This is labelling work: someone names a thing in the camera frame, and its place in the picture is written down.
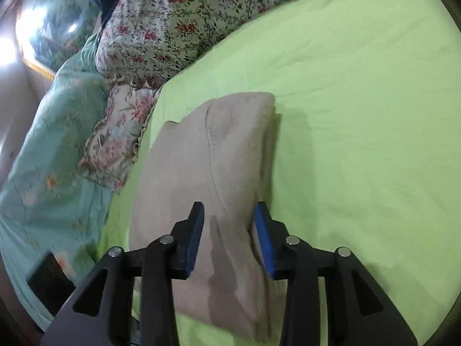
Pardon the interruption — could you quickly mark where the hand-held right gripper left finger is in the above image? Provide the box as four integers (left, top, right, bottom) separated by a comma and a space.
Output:
39, 202, 205, 346

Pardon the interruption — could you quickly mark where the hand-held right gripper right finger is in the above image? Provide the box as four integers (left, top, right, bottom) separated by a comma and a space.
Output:
252, 202, 418, 346

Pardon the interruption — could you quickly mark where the red rose floral quilt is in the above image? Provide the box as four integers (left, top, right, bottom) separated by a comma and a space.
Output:
95, 0, 418, 87

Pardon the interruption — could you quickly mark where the beige patterned knit sweater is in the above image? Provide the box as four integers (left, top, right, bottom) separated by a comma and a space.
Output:
129, 92, 289, 344

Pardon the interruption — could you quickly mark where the ruffled floral pillow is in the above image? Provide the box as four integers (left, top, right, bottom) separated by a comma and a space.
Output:
79, 79, 163, 193

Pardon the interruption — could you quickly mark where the green bed sheet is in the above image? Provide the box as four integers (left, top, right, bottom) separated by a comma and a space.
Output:
97, 0, 461, 346

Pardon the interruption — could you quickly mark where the teal floral quilt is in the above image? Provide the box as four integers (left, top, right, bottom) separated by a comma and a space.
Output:
0, 34, 116, 332

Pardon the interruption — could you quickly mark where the gold framed landscape painting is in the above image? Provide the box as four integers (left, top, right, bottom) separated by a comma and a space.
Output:
14, 0, 103, 78

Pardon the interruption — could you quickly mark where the black flat object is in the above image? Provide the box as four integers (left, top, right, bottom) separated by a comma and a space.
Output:
26, 253, 77, 319

